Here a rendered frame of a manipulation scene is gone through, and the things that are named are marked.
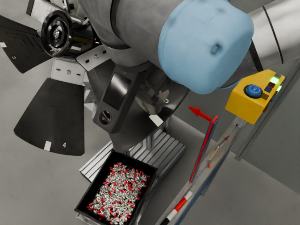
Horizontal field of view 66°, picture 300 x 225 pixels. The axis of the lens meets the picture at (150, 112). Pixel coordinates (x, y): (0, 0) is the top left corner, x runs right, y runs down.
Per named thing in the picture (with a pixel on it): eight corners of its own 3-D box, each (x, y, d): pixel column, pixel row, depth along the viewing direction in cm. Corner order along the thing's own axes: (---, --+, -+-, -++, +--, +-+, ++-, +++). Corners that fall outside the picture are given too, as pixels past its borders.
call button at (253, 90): (249, 85, 69) (251, 81, 68) (261, 92, 67) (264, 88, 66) (243, 93, 67) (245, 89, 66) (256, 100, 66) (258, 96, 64)
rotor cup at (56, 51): (66, 50, 74) (28, 42, 63) (85, 8, 69) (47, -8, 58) (93, 77, 69) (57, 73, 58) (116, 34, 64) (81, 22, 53)
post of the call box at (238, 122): (236, 118, 87) (247, 97, 77) (243, 122, 86) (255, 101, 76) (232, 123, 86) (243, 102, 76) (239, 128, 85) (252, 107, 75)
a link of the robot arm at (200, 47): (267, 43, 24) (187, 2, 29) (257, -5, 14) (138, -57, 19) (221, 104, 26) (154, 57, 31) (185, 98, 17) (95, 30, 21)
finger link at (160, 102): (167, 112, 47) (160, 92, 39) (162, 118, 46) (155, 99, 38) (149, 101, 48) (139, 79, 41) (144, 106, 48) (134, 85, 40)
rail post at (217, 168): (201, 188, 157) (234, 123, 95) (206, 192, 156) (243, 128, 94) (197, 193, 156) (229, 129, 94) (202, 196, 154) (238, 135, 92)
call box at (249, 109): (244, 85, 83) (255, 62, 75) (272, 98, 79) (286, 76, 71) (222, 111, 75) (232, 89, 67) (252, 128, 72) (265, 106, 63)
